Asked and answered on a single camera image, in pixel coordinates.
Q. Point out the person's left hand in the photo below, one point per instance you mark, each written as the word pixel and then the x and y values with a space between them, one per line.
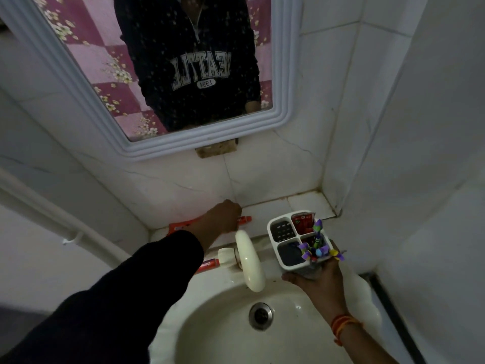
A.
pixel 221 219

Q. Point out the person's right hand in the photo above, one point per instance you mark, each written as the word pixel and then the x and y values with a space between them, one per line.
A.
pixel 322 288

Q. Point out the person's left fingers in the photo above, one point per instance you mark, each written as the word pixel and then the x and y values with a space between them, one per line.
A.
pixel 232 214

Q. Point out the person's right thumb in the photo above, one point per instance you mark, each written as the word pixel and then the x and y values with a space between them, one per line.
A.
pixel 292 277

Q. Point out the white toothbrush holder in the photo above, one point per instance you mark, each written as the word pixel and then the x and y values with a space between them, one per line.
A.
pixel 282 233

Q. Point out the red toothpaste tube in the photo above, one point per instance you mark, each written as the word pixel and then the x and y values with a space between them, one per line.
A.
pixel 207 266
pixel 182 226

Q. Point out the person's right forearm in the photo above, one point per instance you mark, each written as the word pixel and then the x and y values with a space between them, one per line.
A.
pixel 363 344

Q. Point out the person's left forearm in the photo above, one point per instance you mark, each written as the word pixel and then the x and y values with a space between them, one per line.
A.
pixel 113 299

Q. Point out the purple green toothbrush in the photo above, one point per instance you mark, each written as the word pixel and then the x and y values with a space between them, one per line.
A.
pixel 317 242

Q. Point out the white faucet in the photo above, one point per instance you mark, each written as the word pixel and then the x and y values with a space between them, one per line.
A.
pixel 250 261

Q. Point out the metal sink drain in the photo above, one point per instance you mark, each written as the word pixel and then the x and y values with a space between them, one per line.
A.
pixel 261 316

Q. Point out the red sachet packet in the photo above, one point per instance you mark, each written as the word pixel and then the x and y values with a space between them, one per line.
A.
pixel 304 222

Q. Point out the brown block under mirror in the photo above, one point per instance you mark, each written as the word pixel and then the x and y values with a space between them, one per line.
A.
pixel 216 149

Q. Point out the white ceramic sink basin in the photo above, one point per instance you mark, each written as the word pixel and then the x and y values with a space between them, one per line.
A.
pixel 212 329

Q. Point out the white framed wall mirror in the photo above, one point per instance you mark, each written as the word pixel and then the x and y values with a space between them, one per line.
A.
pixel 197 71

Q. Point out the white wall pipe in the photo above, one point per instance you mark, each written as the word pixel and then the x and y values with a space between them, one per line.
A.
pixel 57 219

